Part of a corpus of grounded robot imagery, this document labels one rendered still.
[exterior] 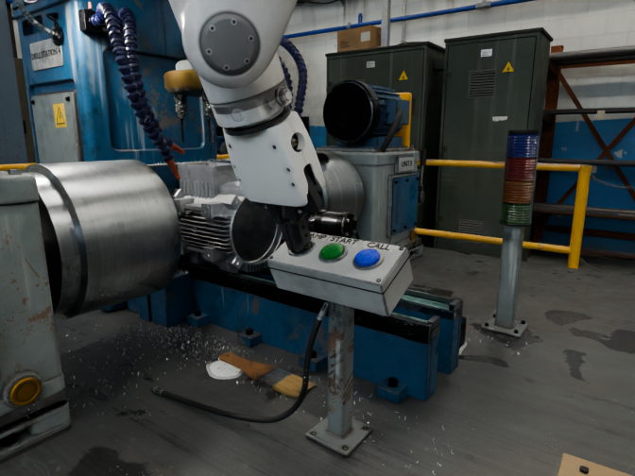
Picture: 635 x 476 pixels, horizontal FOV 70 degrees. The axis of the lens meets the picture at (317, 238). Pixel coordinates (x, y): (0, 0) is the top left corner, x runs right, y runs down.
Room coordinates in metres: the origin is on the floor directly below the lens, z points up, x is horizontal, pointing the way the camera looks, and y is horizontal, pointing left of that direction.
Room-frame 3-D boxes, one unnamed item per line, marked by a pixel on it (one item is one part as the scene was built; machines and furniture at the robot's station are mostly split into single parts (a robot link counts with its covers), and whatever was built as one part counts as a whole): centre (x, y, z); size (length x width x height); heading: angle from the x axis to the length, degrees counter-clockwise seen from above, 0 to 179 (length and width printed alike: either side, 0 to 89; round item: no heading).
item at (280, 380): (0.72, 0.10, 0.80); 0.21 x 0.05 x 0.01; 53
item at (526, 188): (0.92, -0.41, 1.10); 0.06 x 0.06 x 0.04
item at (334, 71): (4.43, -0.62, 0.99); 1.02 x 0.49 x 1.98; 55
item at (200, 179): (1.03, 0.24, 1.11); 0.12 x 0.11 x 0.07; 53
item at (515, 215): (0.92, -0.41, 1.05); 0.06 x 0.06 x 0.04
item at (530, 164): (0.92, -0.41, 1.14); 0.06 x 0.06 x 0.04
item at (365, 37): (4.62, -0.43, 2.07); 0.40 x 0.30 x 0.21; 47
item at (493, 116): (3.86, -1.44, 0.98); 0.72 x 0.49 x 1.96; 55
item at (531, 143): (0.92, -0.41, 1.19); 0.06 x 0.06 x 0.04
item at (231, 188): (1.00, 0.20, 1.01); 0.20 x 0.19 x 0.19; 53
